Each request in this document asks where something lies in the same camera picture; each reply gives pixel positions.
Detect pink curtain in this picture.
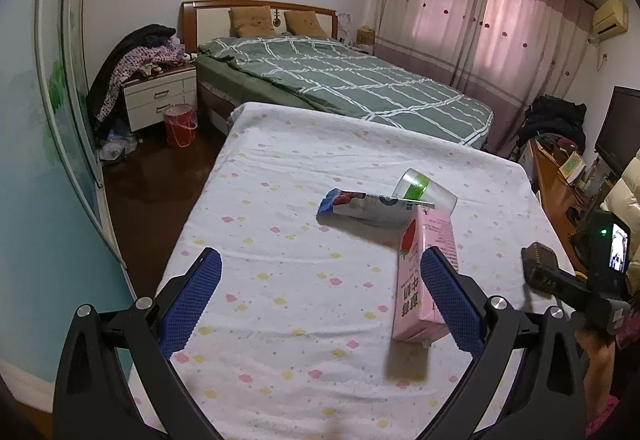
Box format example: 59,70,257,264
470,0,596,156
375,0,493,91

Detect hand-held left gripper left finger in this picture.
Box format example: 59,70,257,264
52,247,223,440

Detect pile of clothes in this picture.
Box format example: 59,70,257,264
87,24,193,141

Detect dotted white tablecloth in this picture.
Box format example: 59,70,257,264
127,102,576,440

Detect wooden desk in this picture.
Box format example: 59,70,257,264
530,140,591,246

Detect cream puffer jacket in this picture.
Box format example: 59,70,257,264
600,155,640,293

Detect green checked blanket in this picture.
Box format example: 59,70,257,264
197,34,495,146

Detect red bucket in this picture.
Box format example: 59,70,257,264
164,103,197,147

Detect dark clothes pile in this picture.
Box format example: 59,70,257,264
517,95,587,153

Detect plastic bags on floor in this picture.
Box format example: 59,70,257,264
97,130,138,161

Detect person's right forearm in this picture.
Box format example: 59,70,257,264
575,327,616,421

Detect beige air conditioner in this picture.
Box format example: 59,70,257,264
591,0,629,40

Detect brown pillow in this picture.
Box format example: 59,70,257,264
283,10,325,36
228,6,277,37

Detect book on stand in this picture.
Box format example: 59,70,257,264
557,153,586,181

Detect clear bottle with green label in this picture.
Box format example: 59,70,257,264
391,167,458,216

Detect blue and white snack wrapper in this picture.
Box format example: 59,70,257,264
316,189,436,227

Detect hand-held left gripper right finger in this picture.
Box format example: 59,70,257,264
420,247,588,440

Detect sliding glass door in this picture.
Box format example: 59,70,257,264
37,0,128,268

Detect white nightstand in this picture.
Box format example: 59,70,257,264
122,66,198,132

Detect wooden bed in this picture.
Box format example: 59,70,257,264
180,0,496,151

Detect pink milk carton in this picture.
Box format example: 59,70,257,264
391,204,461,345

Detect black television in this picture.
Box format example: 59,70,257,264
594,87,640,178

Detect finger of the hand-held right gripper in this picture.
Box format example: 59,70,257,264
521,243,560,293

